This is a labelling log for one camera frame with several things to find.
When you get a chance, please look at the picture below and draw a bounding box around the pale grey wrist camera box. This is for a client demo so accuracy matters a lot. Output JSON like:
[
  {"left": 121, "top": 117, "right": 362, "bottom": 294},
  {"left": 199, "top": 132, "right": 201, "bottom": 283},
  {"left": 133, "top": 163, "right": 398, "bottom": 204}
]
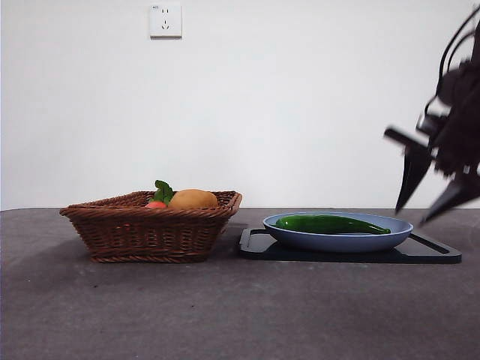
[{"left": 415, "top": 110, "right": 440, "bottom": 133}]

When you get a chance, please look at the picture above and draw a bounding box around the brown wicker basket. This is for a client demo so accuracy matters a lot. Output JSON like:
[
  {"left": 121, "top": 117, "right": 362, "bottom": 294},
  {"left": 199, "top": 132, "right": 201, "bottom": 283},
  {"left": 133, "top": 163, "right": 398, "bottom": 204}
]
[{"left": 59, "top": 190, "right": 243, "bottom": 264}]

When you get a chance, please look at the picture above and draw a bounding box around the black rectangular tray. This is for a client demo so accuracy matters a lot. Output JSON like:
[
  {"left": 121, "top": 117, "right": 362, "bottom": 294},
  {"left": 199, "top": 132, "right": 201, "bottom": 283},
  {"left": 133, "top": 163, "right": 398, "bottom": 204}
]
[{"left": 237, "top": 226, "right": 464, "bottom": 265}]

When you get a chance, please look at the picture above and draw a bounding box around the red radish with green leaves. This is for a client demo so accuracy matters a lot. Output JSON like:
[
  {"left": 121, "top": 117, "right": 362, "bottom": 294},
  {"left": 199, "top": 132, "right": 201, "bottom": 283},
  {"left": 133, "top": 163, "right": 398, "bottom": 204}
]
[{"left": 145, "top": 180, "right": 176, "bottom": 210}]

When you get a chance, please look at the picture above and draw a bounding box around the blue round plate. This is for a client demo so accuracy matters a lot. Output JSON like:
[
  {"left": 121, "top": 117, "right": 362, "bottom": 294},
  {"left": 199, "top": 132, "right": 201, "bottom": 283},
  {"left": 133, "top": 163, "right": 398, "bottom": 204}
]
[{"left": 262, "top": 211, "right": 415, "bottom": 254}]

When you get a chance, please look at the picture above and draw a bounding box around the green pepper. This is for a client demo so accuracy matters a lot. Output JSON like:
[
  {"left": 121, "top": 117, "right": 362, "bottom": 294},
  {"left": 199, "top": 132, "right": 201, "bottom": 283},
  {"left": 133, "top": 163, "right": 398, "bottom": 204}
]
[{"left": 274, "top": 214, "right": 392, "bottom": 237}]

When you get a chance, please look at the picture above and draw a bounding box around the white wall socket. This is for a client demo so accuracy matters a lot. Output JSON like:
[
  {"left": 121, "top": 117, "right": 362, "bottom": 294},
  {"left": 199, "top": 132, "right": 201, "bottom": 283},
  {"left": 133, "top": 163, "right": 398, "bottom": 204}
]
[{"left": 149, "top": 3, "right": 184, "bottom": 40}]

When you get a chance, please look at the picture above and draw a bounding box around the yellow-brown potato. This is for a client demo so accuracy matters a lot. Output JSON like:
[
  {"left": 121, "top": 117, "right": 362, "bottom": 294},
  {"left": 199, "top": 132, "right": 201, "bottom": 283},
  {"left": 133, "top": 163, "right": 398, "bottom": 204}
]
[{"left": 167, "top": 189, "right": 219, "bottom": 211}]

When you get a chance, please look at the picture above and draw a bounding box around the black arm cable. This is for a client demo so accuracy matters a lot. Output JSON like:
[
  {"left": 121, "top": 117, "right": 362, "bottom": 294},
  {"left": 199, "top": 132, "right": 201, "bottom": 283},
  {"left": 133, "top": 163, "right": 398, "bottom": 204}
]
[{"left": 436, "top": 5, "right": 480, "bottom": 99}]

